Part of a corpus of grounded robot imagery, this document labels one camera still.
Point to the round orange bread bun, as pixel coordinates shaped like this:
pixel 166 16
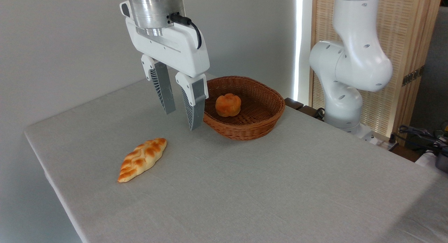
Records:
pixel 228 105

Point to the grey tablecloth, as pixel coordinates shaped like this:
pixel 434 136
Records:
pixel 245 187

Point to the metal screen hinge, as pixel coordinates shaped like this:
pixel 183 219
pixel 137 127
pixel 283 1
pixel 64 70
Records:
pixel 412 76

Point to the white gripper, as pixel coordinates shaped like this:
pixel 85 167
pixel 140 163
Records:
pixel 175 50

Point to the brown wicker basket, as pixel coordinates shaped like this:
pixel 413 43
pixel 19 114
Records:
pixel 245 131

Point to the long braided bread loaf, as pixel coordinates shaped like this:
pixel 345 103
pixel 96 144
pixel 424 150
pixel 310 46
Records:
pixel 141 159

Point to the wooden slatted folding screen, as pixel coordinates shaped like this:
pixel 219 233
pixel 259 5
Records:
pixel 406 40

